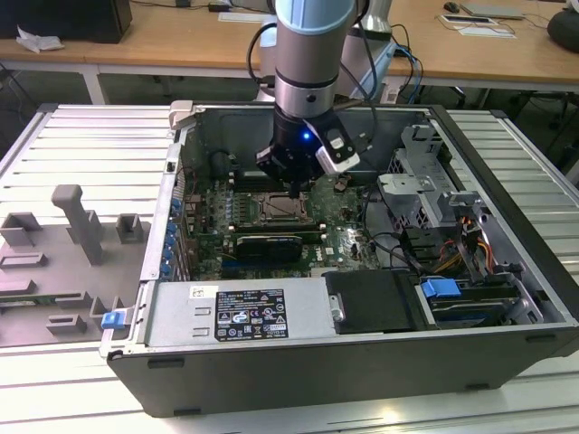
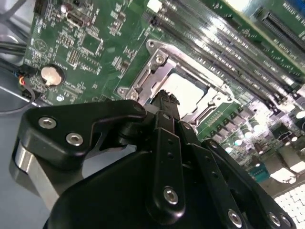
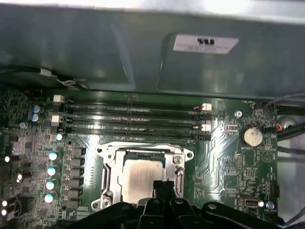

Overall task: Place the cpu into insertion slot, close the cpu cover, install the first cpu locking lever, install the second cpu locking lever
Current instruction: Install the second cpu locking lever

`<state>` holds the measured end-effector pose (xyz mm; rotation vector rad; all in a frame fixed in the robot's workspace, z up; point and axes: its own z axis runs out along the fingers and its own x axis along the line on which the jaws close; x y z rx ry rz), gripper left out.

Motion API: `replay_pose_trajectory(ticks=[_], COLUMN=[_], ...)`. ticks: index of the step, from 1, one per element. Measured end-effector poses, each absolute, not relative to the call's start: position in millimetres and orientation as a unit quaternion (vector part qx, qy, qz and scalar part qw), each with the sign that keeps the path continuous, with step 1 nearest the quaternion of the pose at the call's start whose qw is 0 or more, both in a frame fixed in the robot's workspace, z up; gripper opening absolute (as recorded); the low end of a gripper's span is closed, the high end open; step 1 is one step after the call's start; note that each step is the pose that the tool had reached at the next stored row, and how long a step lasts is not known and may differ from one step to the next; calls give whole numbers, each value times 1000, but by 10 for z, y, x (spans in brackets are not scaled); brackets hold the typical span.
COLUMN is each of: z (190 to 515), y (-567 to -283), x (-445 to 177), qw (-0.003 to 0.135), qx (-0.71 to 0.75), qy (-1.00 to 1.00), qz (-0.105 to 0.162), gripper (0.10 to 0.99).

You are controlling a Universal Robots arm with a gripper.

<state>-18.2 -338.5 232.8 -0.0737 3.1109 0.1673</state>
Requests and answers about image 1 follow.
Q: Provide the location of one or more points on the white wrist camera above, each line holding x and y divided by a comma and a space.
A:
339, 153

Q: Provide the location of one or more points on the green motherboard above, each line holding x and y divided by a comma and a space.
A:
344, 239

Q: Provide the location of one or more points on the grey parts rack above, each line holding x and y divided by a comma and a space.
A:
54, 271

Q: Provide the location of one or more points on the silver drive cage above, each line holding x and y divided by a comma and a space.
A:
407, 199

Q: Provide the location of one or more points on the CPU socket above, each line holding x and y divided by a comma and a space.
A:
311, 212

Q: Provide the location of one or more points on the grey laptop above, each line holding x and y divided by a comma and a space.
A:
493, 10

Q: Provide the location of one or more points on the black computer mouse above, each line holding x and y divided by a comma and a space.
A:
451, 6

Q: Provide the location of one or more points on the white paper sheets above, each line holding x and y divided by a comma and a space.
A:
479, 31

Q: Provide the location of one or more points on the black monitor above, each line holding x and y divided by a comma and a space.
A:
68, 18

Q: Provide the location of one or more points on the crumpled white paper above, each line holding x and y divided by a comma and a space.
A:
38, 41

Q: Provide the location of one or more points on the black and silver PC case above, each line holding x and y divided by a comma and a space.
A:
316, 384

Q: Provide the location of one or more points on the wooden desk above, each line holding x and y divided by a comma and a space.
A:
181, 45

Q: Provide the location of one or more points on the black round object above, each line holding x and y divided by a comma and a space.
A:
565, 29

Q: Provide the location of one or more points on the black graphics card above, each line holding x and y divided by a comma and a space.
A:
269, 248

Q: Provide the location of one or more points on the silver power supply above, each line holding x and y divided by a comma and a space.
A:
181, 312

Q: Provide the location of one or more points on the hard disk in blue carrier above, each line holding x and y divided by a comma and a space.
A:
436, 289

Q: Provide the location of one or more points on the black plastic shroud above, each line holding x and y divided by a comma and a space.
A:
371, 303

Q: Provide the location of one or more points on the blue case latch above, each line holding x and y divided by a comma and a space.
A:
113, 320

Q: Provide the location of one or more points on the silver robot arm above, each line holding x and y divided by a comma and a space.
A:
307, 45

